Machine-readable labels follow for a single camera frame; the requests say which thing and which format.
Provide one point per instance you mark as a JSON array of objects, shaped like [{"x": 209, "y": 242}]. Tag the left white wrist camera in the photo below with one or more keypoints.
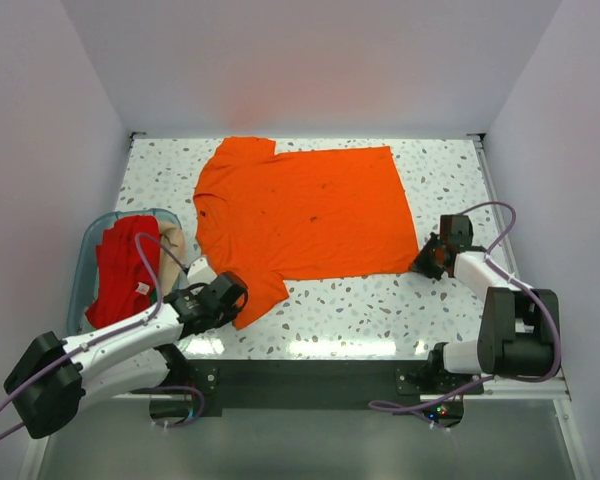
[{"x": 200, "y": 272}]

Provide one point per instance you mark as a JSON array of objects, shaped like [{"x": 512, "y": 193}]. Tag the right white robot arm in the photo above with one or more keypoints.
[{"x": 519, "y": 333}]

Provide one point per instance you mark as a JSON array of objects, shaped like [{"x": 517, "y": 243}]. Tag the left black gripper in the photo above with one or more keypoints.
[{"x": 229, "y": 314}]

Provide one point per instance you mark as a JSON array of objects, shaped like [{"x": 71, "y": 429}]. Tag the beige t shirt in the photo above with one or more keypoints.
[{"x": 171, "y": 262}]

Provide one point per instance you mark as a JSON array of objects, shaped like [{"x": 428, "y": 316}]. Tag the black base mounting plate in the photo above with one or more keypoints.
[{"x": 351, "y": 384}]

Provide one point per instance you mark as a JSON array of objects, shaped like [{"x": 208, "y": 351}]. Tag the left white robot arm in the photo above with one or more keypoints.
[{"x": 55, "y": 378}]

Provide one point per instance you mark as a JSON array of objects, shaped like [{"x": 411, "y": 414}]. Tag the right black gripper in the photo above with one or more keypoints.
[{"x": 421, "y": 266}]

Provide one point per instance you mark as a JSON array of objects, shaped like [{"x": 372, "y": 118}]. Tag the clear blue plastic bin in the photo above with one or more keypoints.
[{"x": 85, "y": 285}]

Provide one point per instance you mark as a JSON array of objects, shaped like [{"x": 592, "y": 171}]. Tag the red t shirt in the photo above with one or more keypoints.
[{"x": 125, "y": 286}]

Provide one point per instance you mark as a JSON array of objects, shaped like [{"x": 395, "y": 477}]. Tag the orange t shirt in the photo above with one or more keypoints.
[{"x": 270, "y": 217}]

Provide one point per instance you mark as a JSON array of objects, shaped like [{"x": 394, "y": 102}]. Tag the aluminium frame rail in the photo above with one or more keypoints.
[{"x": 530, "y": 385}]

